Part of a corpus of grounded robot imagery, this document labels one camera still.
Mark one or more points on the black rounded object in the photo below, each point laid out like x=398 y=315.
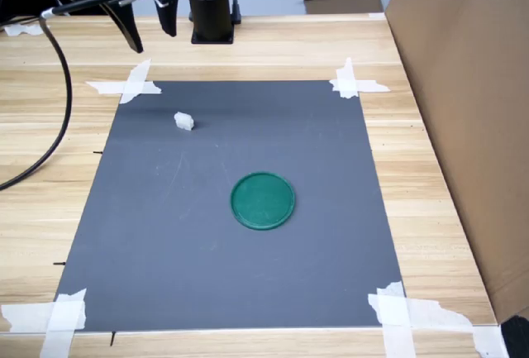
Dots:
x=516 y=337

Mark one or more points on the brown cardboard partition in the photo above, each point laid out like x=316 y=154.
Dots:
x=475 y=126

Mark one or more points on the dark grey mat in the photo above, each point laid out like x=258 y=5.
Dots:
x=206 y=271

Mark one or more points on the white tape scrap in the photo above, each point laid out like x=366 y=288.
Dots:
x=25 y=30

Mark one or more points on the small white tape piece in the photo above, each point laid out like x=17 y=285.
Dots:
x=377 y=15

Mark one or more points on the white tape cross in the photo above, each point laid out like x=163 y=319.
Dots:
x=347 y=85
x=396 y=316
x=62 y=316
x=132 y=85

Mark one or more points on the small white plastic terminal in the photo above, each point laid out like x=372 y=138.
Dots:
x=184 y=121

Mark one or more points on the black base connector plug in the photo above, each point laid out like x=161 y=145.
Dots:
x=236 y=8

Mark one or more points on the round green lid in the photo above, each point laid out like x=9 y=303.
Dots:
x=262 y=201

